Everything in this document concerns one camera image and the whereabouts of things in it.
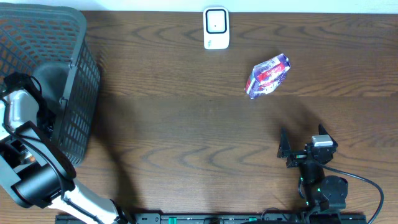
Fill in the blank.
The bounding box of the grey plastic shopping basket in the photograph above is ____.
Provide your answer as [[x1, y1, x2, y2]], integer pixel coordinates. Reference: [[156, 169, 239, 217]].
[[1, 2, 101, 166]]

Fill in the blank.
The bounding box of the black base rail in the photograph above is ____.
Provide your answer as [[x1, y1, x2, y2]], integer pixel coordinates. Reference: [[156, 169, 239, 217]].
[[55, 212, 368, 224]]

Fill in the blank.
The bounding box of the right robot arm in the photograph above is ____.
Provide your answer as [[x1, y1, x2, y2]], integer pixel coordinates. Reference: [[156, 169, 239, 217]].
[[277, 125, 348, 212]]

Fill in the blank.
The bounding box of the purple red snack bag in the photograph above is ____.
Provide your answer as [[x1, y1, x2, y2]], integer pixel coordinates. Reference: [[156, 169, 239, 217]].
[[244, 54, 290, 99]]

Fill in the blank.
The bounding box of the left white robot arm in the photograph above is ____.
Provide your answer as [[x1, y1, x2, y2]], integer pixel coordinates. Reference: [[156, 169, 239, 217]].
[[1, 72, 134, 223]]

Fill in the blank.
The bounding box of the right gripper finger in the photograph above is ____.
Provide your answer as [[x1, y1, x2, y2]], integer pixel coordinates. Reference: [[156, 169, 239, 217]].
[[277, 128, 292, 158], [318, 124, 328, 135]]

